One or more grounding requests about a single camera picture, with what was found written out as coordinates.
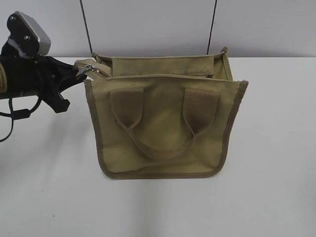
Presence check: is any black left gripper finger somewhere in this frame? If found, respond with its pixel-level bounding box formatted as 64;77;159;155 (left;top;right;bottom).
43;93;70;114
50;57;83;85

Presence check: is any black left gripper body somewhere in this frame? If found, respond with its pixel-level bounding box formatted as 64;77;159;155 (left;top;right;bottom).
0;56;61;101

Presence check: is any silver zipper pull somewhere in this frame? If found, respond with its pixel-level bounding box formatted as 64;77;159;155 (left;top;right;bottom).
76;64;97;79

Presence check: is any khaki canvas tote bag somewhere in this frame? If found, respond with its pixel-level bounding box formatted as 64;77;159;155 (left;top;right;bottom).
75;48;248;179

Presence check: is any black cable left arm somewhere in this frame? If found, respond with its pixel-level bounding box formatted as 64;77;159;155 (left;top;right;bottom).
0;95;41;143

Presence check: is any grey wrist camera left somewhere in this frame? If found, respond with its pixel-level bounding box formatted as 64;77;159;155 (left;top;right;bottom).
7;11;51;59

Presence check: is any black cord left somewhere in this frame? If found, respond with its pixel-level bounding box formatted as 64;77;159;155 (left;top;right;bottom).
79;0;95;54

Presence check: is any black cord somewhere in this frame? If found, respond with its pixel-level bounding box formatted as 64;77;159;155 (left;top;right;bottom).
206;0;219;54
79;0;95;54

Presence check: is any black cord right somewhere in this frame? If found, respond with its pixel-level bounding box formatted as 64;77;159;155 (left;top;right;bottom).
206;0;219;54

